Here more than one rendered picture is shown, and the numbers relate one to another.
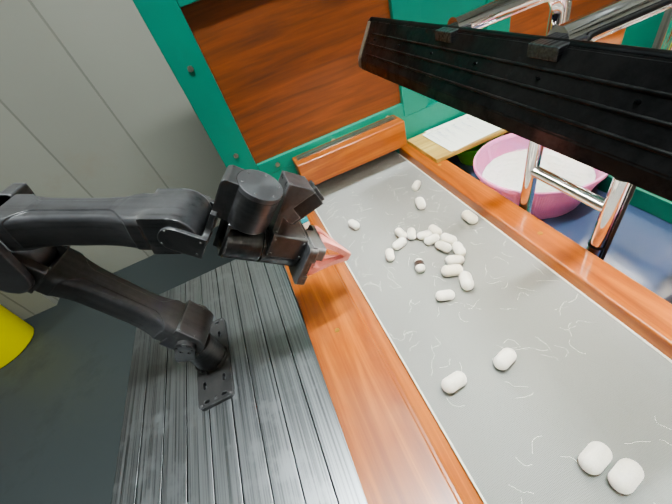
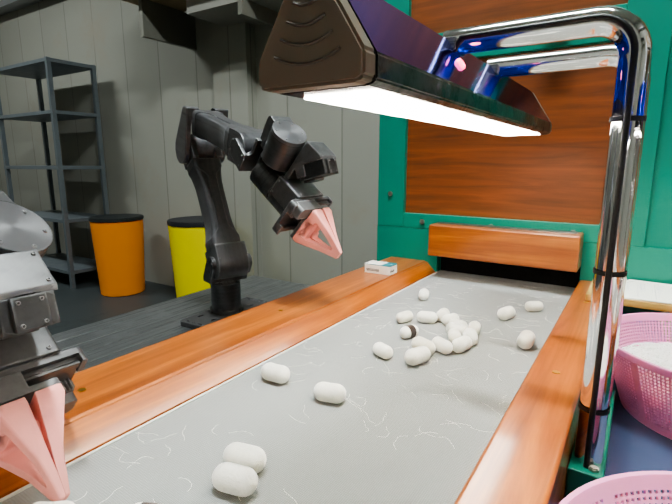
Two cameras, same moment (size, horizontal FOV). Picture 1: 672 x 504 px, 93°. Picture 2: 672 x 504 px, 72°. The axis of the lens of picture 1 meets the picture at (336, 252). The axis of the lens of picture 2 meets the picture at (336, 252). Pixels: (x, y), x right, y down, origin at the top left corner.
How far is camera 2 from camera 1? 55 cm
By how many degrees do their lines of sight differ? 46
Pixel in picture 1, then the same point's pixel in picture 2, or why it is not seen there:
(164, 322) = (215, 233)
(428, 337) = (321, 359)
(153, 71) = not seen: hidden behind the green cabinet
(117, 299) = (208, 198)
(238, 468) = not seen: hidden behind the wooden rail
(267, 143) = (424, 197)
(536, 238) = (541, 371)
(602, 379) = (366, 465)
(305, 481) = not seen: hidden behind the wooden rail
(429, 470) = (171, 368)
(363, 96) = (550, 195)
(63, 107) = (374, 162)
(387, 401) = (225, 341)
